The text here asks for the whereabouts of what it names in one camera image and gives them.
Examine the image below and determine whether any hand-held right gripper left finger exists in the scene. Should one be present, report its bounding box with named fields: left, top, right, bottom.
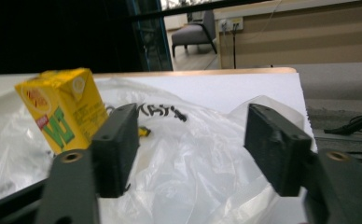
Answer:
left=35, top=103, right=140, bottom=224

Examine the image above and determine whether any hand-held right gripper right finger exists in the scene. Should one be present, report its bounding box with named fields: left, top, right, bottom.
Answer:
left=244, top=103, right=362, bottom=224

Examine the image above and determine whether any clear plastic bag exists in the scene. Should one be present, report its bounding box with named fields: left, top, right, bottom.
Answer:
left=0, top=77, right=306, bottom=224

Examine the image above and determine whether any yellow drink carton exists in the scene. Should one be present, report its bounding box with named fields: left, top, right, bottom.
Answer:
left=14, top=67, right=110, bottom=155

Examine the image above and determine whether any black stand leg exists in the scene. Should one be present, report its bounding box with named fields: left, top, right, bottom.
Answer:
left=323, top=107, right=362, bottom=136

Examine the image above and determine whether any beige striped counter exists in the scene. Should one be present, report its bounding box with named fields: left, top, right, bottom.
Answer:
left=213, top=0, right=362, bottom=70

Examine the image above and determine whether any dark curtain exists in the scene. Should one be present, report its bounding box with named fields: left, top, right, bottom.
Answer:
left=0, top=0, right=174, bottom=76

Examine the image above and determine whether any grey armchair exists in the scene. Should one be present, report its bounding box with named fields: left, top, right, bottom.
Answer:
left=171, top=8, right=218, bottom=58

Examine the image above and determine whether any black cable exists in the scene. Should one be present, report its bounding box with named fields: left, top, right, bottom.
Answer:
left=231, top=23, right=240, bottom=69

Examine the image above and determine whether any wall power socket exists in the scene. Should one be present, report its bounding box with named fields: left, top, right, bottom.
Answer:
left=218, top=17, right=244, bottom=33

